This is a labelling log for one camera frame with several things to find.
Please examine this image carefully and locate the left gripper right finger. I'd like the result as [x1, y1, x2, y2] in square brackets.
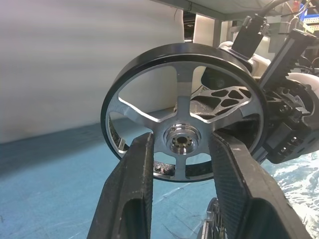
[210, 131, 314, 239]

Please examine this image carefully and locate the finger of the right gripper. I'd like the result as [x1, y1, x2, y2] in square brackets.
[190, 86, 253, 119]

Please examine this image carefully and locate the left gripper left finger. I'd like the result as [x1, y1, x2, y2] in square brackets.
[86, 131, 156, 239]

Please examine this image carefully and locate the spoked silver rotor black rim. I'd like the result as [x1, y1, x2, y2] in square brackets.
[101, 42, 267, 184]

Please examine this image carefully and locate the round grey motor lid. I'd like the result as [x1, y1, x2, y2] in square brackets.
[198, 196, 226, 239]

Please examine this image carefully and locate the blue plastic table sheet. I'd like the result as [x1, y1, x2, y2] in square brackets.
[0, 117, 319, 239]

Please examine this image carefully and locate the grey table with white leg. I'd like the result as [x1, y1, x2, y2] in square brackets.
[149, 0, 277, 48]

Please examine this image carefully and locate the blue plastic crate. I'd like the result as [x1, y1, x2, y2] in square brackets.
[298, 4, 319, 29]

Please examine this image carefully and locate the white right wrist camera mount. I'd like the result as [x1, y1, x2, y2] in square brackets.
[218, 13, 319, 160]

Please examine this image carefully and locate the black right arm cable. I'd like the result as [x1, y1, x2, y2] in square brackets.
[259, 0, 286, 16]

